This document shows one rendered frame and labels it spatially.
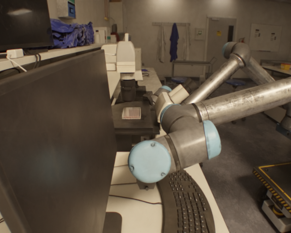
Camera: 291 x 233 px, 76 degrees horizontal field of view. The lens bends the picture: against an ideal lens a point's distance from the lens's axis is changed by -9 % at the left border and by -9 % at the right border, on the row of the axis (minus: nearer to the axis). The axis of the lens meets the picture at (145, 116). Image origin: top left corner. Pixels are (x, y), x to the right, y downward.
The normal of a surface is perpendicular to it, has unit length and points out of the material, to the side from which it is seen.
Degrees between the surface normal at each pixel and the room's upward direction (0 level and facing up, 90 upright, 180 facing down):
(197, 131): 25
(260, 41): 90
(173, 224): 10
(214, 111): 59
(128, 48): 80
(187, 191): 6
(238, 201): 0
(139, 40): 90
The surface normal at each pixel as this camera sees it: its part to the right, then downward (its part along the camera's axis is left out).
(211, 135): -0.01, -0.39
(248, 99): 0.05, -0.18
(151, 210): 0.00, -0.93
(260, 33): 0.03, 0.37
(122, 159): 0.35, 0.34
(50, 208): 1.00, -0.07
